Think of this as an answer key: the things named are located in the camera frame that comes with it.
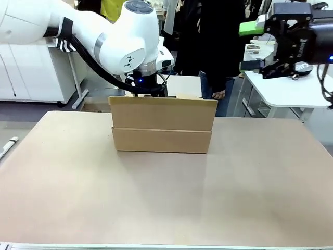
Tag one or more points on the person in yellow vest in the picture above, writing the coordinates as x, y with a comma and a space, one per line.
108, 11

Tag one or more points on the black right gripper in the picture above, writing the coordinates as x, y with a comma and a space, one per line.
304, 44

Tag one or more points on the person in black sweater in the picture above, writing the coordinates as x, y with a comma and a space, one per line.
208, 39

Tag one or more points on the white cabinet with wooden top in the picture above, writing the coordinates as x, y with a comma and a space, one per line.
33, 75

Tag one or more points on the white side table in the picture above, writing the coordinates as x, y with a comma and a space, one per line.
286, 91

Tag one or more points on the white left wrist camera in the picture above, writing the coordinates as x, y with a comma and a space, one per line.
165, 58

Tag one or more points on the brown cardboard shipping box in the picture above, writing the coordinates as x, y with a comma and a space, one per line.
161, 138

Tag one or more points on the open cardboard box on floor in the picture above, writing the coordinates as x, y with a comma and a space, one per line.
91, 107

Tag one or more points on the person's left hand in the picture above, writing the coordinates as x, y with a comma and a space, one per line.
219, 94

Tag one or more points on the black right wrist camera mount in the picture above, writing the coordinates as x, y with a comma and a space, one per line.
291, 10

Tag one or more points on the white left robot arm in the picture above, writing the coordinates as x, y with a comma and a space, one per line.
78, 26

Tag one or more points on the white desk with grey leg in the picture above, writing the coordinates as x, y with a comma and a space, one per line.
75, 83

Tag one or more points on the grey round lettered disc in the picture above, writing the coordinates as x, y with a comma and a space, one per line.
304, 68

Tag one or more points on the white flat board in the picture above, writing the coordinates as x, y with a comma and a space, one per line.
183, 84

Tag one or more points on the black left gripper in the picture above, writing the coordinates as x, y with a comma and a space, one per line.
145, 87

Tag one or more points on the white stick with black band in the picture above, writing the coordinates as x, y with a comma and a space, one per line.
10, 142

